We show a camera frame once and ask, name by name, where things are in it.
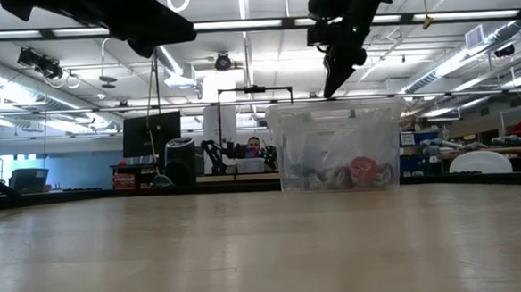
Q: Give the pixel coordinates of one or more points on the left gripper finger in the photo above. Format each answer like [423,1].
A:
[160,26]

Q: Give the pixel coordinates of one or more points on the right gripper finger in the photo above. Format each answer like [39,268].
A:
[335,77]

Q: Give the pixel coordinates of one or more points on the clear plastic bin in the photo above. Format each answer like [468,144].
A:
[296,139]

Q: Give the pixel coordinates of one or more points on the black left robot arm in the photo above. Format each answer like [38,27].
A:
[23,6]

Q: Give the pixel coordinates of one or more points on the crinkled clear wrapper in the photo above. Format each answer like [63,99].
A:
[332,151]

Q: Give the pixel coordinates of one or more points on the black ceiling device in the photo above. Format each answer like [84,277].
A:
[37,63]
[504,51]

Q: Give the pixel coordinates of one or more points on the red round object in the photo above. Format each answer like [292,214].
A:
[362,167]

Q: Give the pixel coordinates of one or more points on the person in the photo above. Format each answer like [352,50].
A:
[253,145]

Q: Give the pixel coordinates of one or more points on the black monitor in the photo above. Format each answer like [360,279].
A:
[144,134]

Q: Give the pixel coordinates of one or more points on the white container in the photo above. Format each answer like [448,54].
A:
[250,165]

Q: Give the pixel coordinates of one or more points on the black tower fan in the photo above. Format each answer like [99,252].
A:
[181,163]

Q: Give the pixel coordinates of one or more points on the red boxes stack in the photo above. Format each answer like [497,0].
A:
[123,182]

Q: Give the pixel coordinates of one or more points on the white chair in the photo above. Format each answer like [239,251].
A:
[480,163]

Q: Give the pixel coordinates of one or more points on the grey storage bin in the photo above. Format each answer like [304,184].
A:
[29,180]

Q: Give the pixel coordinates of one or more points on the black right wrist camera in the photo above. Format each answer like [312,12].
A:
[321,33]

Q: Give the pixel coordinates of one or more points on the black overhead frame beam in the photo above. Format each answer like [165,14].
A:
[290,23]

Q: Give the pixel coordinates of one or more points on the black overhead camera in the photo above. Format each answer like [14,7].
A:
[222,62]

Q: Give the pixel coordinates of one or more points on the black table frame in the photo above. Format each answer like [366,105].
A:
[4,203]

